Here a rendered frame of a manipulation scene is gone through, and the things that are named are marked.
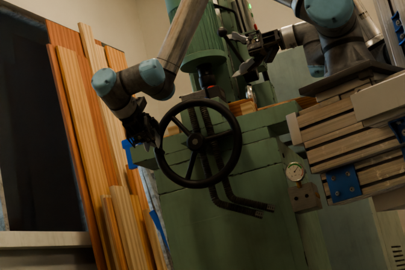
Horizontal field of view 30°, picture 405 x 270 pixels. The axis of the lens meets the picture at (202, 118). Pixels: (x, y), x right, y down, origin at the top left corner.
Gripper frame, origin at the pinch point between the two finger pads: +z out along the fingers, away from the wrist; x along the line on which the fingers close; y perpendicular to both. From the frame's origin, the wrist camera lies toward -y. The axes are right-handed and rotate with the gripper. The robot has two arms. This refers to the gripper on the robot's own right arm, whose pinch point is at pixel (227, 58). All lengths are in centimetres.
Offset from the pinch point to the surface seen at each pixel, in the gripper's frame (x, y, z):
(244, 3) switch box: -39, -39, -3
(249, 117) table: 22.4, -2.0, -2.9
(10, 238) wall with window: 24, -73, 131
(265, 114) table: 22.8, -2.1, -8.3
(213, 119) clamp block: 22.8, 7.5, 7.1
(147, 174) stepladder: 7, -84, 65
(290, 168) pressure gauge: 43.7, 2.0, -13.1
